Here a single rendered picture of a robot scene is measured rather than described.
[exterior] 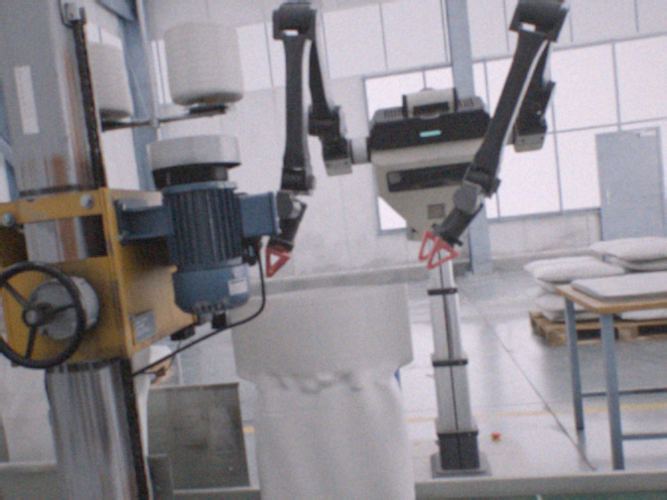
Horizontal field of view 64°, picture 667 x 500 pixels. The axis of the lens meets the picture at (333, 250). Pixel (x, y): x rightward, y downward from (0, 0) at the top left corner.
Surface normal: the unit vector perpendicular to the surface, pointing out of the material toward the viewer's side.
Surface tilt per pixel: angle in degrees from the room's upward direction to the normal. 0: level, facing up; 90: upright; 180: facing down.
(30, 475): 90
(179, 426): 90
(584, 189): 90
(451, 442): 90
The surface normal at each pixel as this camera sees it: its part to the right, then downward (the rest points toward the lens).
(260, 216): 0.28, 0.03
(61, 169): -0.13, 0.07
